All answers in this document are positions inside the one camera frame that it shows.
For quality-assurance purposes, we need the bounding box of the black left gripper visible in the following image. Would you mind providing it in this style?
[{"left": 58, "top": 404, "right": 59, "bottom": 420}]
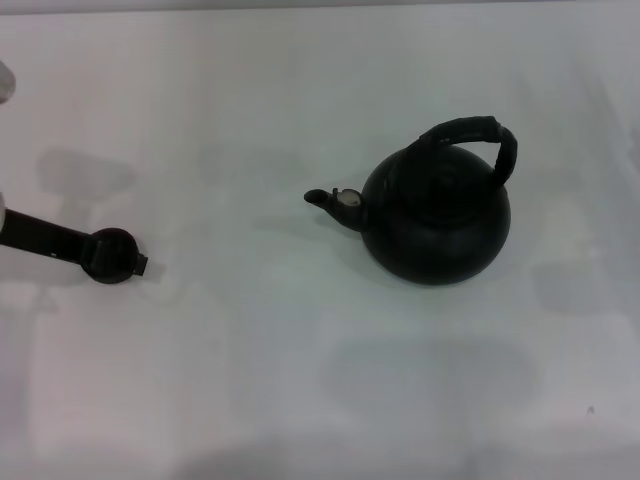
[{"left": 2, "top": 207, "right": 149, "bottom": 277}]

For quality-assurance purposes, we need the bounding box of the dark brown teacup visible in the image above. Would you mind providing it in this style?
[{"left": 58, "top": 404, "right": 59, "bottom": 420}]
[{"left": 79, "top": 227, "right": 142, "bottom": 286}]

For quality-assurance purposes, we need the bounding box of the black round teapot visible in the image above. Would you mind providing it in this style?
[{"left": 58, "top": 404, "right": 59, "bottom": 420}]
[{"left": 302, "top": 115, "right": 519, "bottom": 287}]

